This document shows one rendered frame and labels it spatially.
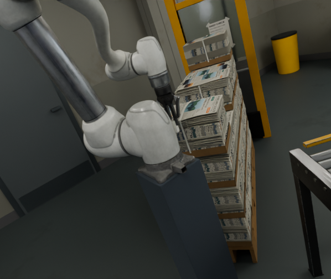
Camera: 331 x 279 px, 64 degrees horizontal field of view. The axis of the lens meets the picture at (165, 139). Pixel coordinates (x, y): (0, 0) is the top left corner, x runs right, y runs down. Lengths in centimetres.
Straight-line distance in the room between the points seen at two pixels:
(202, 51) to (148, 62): 133
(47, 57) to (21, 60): 260
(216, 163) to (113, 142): 64
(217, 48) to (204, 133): 121
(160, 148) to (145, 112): 14
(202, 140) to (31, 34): 87
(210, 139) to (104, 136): 56
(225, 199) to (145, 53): 92
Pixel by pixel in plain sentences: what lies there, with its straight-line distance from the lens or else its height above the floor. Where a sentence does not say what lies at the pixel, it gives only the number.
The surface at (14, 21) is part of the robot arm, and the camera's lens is 93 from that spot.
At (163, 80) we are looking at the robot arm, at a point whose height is 129.
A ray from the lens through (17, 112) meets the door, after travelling 353.
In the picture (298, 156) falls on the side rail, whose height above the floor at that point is 80.
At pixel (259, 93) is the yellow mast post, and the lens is 307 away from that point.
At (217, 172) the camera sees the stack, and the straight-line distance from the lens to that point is 149.
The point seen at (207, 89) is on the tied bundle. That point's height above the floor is 102.
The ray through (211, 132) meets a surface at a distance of 134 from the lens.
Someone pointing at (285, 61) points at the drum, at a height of 23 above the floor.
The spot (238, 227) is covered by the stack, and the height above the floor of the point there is 30.
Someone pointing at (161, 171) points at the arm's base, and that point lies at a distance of 100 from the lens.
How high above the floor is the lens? 150
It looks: 22 degrees down
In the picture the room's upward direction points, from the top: 20 degrees counter-clockwise
